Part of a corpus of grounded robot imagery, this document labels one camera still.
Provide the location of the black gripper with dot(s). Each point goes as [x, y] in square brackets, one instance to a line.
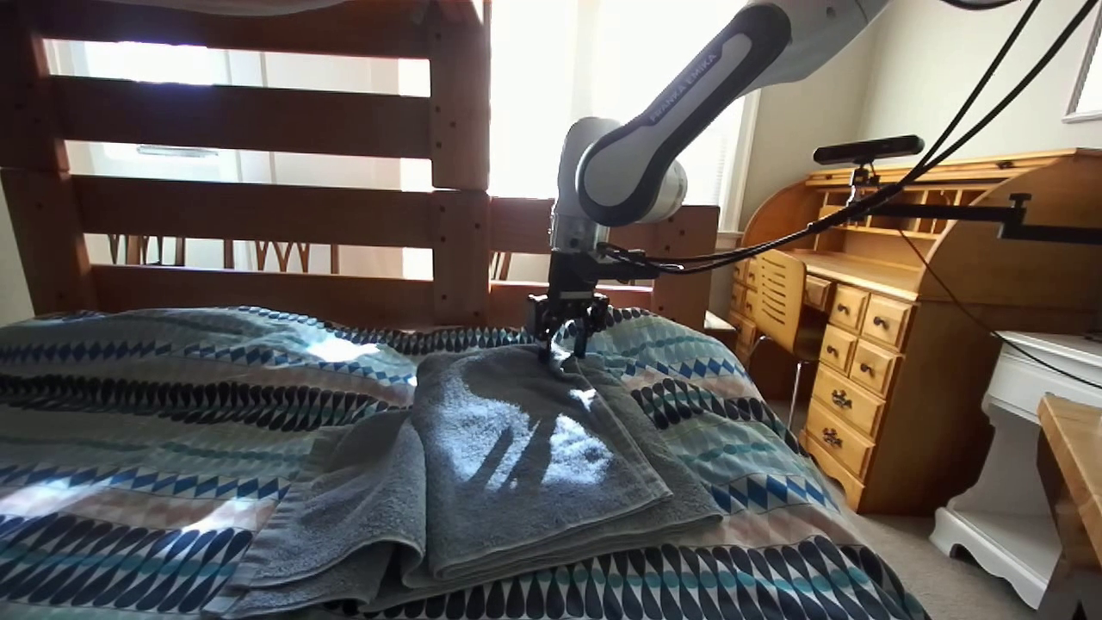
[571, 276]

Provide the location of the grey-blue terry towel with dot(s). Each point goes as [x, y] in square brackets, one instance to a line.
[518, 460]

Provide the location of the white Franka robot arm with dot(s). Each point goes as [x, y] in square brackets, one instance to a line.
[710, 79]

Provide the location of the wooden chairs behind bed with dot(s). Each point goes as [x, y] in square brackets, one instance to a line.
[276, 253]

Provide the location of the wooden roll-top desk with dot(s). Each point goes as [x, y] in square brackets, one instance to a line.
[984, 365]

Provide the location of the blue patterned bed blanket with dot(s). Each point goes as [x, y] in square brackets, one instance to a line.
[150, 460]

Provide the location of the white side table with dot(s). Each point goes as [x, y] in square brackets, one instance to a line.
[1019, 460]

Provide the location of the light wooden table top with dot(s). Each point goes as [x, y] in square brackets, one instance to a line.
[1077, 460]

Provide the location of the wooden bunk bed frame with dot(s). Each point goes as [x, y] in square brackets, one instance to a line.
[252, 207]

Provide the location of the black stereo camera on arm mount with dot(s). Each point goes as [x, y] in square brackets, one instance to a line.
[869, 151]

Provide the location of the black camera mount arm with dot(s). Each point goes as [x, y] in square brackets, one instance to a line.
[1034, 229]

